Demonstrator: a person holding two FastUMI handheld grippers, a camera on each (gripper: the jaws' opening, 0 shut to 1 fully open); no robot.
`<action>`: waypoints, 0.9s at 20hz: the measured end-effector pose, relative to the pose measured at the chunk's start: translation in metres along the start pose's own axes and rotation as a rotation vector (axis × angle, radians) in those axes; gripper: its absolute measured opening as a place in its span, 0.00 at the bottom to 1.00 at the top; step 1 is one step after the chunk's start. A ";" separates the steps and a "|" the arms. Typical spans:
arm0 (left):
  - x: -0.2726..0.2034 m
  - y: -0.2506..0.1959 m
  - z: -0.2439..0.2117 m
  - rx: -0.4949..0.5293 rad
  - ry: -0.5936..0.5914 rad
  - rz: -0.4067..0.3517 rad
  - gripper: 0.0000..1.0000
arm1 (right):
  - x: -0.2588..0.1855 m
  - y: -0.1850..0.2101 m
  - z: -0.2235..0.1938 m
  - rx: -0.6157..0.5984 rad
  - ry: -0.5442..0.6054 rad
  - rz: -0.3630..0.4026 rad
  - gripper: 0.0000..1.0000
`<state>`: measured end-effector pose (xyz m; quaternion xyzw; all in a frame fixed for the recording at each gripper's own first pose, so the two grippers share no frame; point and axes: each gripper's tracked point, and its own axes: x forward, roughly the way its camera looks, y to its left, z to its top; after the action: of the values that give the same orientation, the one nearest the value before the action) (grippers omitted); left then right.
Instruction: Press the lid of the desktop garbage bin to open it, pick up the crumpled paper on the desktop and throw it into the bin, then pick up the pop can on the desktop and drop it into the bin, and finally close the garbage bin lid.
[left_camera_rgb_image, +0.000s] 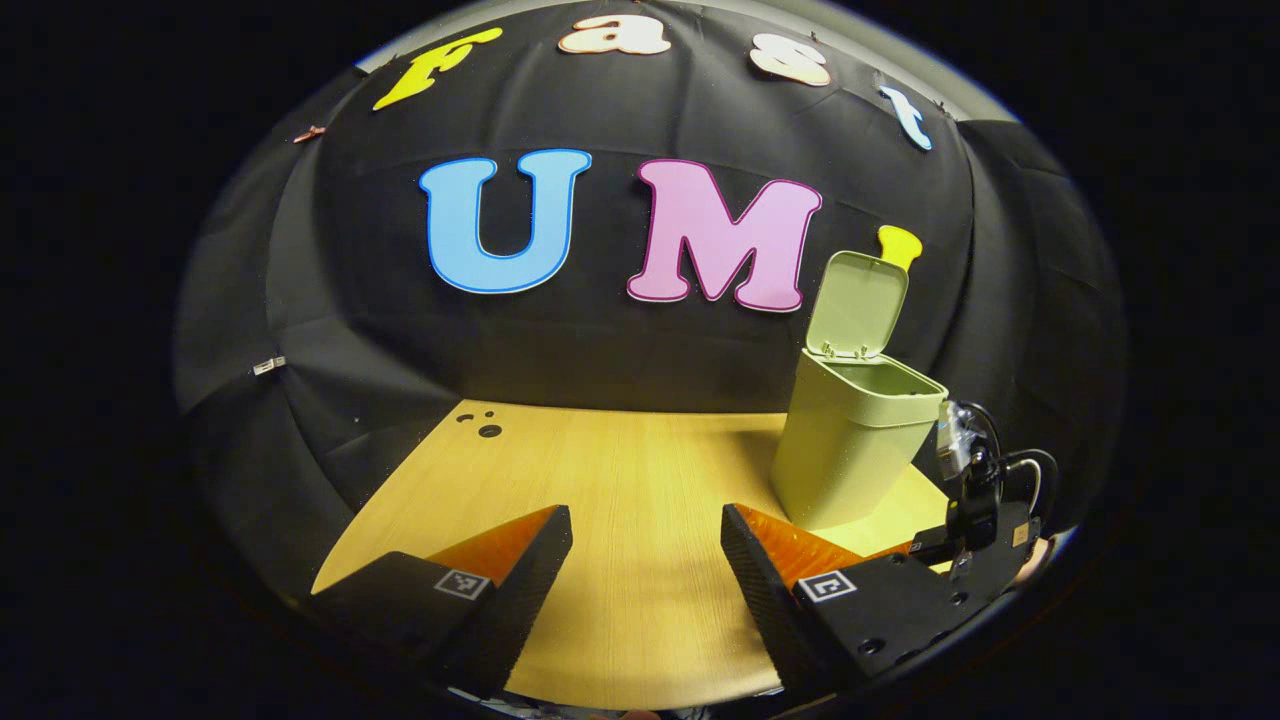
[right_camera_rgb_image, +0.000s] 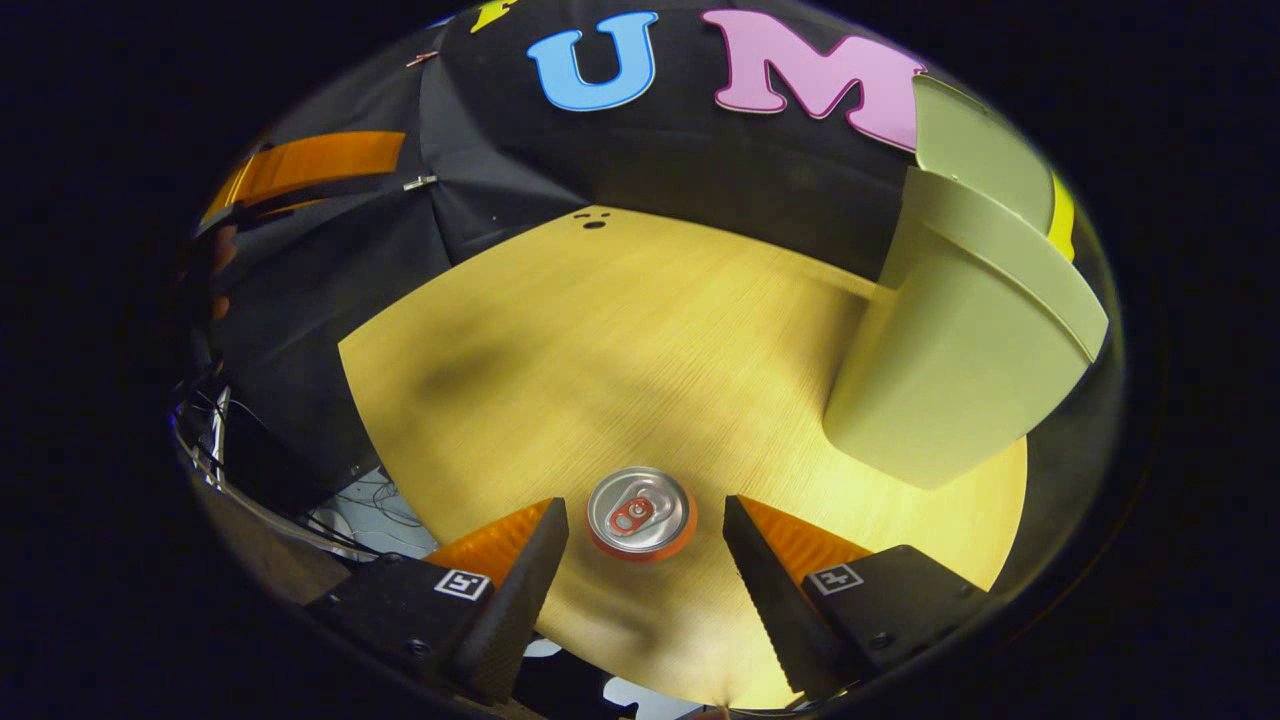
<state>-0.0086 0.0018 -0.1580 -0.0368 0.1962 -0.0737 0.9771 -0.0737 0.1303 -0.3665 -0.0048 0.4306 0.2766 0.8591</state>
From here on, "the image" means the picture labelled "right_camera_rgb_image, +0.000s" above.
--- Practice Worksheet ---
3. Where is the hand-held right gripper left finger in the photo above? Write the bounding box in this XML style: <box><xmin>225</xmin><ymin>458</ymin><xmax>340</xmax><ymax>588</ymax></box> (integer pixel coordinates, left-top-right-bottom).
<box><xmin>305</xmin><ymin>497</ymin><xmax>571</xmax><ymax>706</ymax></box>

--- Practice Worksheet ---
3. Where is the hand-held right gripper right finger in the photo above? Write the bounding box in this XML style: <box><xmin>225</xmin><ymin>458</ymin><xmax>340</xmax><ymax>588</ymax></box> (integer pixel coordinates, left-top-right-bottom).
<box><xmin>722</xmin><ymin>495</ymin><xmax>991</xmax><ymax>701</ymax></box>

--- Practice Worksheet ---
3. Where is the red pop can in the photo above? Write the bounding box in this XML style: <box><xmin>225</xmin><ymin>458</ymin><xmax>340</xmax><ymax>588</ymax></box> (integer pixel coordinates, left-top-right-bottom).
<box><xmin>585</xmin><ymin>466</ymin><xmax>699</xmax><ymax>563</ymax></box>

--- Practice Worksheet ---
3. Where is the pale green desktop garbage bin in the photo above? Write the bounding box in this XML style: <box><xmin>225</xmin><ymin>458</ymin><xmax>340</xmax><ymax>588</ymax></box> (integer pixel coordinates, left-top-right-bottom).
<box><xmin>822</xmin><ymin>75</ymin><xmax>1110</xmax><ymax>491</ymax></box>

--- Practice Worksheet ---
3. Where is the wooden desktop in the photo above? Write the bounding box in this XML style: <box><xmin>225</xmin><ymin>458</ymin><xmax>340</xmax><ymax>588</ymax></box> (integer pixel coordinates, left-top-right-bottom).
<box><xmin>338</xmin><ymin>205</ymin><xmax>1029</xmax><ymax>711</ymax></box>

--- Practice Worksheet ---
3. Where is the black box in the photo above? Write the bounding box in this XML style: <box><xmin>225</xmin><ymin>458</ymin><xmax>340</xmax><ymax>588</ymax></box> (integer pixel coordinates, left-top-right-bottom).
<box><xmin>222</xmin><ymin>395</ymin><xmax>337</xmax><ymax>517</ymax></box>

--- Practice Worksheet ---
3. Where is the black backdrop cloth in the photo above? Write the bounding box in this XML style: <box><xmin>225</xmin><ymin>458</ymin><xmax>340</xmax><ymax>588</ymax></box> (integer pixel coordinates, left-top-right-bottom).
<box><xmin>195</xmin><ymin>0</ymin><xmax>1076</xmax><ymax>501</ymax></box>

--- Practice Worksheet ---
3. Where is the grey cable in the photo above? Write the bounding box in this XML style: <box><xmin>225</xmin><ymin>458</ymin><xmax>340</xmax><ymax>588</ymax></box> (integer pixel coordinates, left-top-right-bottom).
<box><xmin>175</xmin><ymin>388</ymin><xmax>353</xmax><ymax>561</ymax></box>

